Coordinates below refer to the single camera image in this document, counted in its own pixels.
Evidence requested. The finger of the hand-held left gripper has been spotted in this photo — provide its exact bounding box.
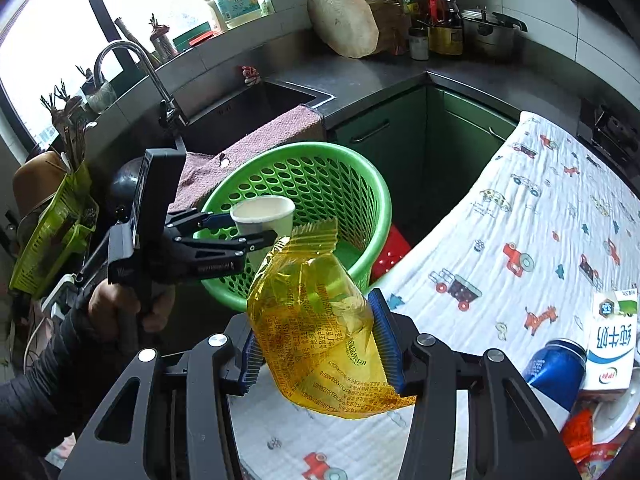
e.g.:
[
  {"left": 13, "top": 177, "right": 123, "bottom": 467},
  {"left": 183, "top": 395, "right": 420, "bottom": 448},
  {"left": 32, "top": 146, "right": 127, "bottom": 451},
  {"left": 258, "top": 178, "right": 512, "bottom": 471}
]
[
  {"left": 170, "top": 230, "right": 278, "bottom": 282},
  {"left": 167, "top": 208, "right": 251, "bottom": 234}
]

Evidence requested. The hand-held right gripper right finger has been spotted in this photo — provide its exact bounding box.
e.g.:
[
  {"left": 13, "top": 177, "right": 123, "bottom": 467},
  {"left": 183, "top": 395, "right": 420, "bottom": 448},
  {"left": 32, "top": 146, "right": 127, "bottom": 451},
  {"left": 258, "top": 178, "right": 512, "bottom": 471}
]
[{"left": 367, "top": 288, "right": 583, "bottom": 480}]

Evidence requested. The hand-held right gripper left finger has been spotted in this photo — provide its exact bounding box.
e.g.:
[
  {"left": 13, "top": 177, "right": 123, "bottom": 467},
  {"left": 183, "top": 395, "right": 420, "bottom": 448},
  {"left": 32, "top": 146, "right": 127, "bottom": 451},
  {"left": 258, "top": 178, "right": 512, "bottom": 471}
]
[{"left": 59, "top": 317, "right": 266, "bottom": 480}]

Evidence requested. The white paper cup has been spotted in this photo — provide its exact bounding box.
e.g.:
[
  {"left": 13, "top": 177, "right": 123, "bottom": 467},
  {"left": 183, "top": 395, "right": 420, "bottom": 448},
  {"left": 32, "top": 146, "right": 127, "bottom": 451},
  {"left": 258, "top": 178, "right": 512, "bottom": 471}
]
[{"left": 230, "top": 196, "right": 296, "bottom": 241}]

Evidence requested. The yellow plastic bag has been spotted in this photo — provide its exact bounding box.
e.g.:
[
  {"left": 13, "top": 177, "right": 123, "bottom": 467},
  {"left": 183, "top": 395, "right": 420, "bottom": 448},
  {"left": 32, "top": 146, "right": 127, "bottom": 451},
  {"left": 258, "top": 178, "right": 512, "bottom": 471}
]
[{"left": 246, "top": 217, "right": 417, "bottom": 417}]

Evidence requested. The green plastic basket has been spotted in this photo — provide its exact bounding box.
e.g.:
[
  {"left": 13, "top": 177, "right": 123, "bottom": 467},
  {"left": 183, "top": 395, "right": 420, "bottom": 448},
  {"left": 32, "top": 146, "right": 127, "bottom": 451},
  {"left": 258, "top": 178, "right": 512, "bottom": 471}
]
[{"left": 199, "top": 141, "right": 392, "bottom": 313}]

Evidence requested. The red wrapper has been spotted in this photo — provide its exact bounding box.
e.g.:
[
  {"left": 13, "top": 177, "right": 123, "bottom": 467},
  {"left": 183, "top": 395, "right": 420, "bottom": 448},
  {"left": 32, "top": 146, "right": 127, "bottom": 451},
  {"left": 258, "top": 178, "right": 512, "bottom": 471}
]
[{"left": 560, "top": 407, "right": 596, "bottom": 463}]

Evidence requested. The white milk carton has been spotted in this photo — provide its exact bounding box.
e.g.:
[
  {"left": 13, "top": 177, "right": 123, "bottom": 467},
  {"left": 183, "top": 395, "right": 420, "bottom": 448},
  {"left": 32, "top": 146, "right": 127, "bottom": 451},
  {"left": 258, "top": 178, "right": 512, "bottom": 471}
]
[{"left": 582, "top": 290, "right": 640, "bottom": 393}]

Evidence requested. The person's left forearm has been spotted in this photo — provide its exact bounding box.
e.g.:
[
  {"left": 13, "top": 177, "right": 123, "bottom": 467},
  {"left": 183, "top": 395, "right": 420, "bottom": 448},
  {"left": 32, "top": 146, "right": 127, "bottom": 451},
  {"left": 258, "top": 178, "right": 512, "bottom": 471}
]
[{"left": 0, "top": 305, "right": 101, "bottom": 480}]

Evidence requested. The person's left hand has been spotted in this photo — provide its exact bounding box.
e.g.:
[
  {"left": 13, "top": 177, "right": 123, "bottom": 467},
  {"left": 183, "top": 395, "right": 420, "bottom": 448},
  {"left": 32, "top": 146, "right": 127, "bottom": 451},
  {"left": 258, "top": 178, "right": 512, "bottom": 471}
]
[{"left": 87, "top": 277, "right": 176, "bottom": 348}]

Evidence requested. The red plastic stool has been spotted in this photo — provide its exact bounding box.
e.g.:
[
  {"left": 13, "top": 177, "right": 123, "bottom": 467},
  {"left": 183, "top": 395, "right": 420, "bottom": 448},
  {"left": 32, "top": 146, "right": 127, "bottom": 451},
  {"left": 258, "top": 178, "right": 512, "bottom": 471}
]
[{"left": 370, "top": 225, "right": 412, "bottom": 283}]

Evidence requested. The pink towel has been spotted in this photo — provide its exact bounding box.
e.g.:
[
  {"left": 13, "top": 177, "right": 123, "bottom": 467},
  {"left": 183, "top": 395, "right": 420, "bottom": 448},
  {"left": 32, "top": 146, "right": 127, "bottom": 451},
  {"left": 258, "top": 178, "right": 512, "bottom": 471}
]
[{"left": 167, "top": 104, "right": 326, "bottom": 213}]

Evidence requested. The green dish rack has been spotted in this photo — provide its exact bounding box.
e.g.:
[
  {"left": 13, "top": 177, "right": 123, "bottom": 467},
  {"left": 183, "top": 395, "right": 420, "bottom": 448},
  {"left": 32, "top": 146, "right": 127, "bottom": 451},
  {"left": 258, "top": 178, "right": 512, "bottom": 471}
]
[{"left": 9, "top": 162, "right": 98, "bottom": 301}]

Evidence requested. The glass cup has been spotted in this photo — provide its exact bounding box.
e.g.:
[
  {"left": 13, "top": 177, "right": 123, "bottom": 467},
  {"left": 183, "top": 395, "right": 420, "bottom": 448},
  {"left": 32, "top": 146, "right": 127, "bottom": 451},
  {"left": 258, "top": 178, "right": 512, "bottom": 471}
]
[{"left": 82, "top": 80, "right": 117, "bottom": 113}]

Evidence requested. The steel sink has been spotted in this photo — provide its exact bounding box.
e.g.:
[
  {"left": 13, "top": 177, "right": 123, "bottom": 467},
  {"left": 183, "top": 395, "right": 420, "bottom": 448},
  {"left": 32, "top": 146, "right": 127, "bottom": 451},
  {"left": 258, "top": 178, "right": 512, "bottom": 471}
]
[{"left": 175, "top": 80, "right": 331, "bottom": 156}]

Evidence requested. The metal faucet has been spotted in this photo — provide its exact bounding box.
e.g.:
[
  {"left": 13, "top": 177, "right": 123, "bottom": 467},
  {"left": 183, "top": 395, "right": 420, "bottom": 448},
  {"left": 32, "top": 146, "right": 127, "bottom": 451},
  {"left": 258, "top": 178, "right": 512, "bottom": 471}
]
[{"left": 93, "top": 40, "right": 188, "bottom": 133}]

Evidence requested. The white printed cloth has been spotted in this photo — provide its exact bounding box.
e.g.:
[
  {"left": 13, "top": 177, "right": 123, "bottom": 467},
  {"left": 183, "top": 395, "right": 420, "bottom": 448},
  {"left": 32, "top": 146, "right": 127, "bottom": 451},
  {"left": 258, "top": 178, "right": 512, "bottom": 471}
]
[{"left": 227, "top": 110, "right": 640, "bottom": 480}]

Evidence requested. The metal canister with plant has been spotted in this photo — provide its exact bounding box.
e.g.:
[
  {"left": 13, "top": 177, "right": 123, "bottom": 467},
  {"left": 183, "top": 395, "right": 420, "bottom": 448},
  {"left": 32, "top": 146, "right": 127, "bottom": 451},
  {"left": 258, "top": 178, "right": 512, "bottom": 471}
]
[{"left": 149, "top": 14, "right": 179, "bottom": 61}]

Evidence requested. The blue can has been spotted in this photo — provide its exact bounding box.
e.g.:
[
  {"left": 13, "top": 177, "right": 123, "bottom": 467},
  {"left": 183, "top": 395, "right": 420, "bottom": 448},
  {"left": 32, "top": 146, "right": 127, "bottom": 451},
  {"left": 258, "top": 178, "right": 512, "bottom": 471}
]
[{"left": 520, "top": 338, "right": 588, "bottom": 411}]

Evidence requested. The green cabinet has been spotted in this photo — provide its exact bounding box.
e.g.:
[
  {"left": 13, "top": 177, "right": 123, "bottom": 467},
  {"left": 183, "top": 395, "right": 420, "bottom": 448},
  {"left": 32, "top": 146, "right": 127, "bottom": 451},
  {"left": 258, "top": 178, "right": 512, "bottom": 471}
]
[{"left": 325, "top": 85, "right": 518, "bottom": 241}]

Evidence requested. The white detergent jug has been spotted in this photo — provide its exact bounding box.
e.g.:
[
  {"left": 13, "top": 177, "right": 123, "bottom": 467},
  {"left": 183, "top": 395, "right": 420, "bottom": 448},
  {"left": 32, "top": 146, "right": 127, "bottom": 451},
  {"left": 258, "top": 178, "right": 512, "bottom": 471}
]
[{"left": 214, "top": 0, "right": 263, "bottom": 31}]

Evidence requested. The round wooden chopping block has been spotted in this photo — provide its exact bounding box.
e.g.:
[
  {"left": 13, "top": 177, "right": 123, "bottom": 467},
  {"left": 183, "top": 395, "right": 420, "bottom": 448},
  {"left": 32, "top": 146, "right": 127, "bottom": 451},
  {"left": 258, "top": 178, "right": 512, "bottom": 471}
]
[{"left": 306, "top": 0, "right": 408, "bottom": 59}]

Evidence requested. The white plate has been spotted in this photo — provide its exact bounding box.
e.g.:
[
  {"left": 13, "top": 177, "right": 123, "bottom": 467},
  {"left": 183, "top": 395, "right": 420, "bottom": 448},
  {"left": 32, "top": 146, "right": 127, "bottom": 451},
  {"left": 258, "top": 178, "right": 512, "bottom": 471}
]
[{"left": 592, "top": 392, "right": 640, "bottom": 453}]

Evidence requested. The glass jar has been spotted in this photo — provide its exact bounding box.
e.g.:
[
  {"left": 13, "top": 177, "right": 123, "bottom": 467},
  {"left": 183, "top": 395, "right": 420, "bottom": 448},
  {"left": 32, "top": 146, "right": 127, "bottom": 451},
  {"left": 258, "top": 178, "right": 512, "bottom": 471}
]
[{"left": 408, "top": 27, "right": 430, "bottom": 61}]

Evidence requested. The black gas stove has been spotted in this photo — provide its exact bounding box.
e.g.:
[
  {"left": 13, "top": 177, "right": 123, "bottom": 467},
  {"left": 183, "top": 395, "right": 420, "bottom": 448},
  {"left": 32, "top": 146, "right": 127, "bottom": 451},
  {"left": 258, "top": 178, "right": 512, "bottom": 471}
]
[{"left": 577, "top": 100, "right": 640, "bottom": 181}]

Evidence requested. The stainless steel pot with handle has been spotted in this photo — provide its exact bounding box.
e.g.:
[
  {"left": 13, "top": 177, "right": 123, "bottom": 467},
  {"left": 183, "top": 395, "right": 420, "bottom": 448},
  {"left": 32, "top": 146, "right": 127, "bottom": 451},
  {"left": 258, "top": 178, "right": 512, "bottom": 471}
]
[{"left": 460, "top": 6, "right": 528, "bottom": 63}]

